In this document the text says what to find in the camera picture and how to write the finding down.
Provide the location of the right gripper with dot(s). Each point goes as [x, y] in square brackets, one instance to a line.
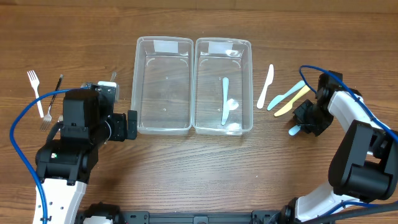
[311, 116]

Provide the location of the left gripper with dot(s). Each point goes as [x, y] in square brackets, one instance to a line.
[121, 126]

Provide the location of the light blue plastic knife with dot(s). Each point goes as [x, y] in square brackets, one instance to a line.
[294, 130]

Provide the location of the yellow plastic knife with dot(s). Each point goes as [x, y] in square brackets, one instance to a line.
[288, 106]

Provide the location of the teal plastic knife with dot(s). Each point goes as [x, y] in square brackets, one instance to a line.
[279, 98]

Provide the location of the white plastic knife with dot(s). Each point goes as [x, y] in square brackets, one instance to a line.
[268, 82]

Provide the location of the pale blue plastic knife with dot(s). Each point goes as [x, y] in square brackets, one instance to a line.
[225, 113]

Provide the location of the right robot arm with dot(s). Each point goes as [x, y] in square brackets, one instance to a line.
[364, 167]

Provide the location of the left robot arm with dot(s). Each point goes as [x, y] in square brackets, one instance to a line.
[65, 161]

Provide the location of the left clear plastic container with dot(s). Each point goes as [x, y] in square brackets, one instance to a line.
[161, 87]

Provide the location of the clear plastic container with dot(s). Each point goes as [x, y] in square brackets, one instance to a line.
[161, 87]
[216, 58]

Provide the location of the right clear plastic container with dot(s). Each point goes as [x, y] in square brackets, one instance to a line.
[216, 58]

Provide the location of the white plastic fork far left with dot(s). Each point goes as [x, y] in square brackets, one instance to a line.
[35, 82]

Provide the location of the black-handled metal fork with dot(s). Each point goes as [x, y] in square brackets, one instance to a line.
[48, 118]

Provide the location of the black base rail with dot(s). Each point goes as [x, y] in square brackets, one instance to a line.
[107, 213]

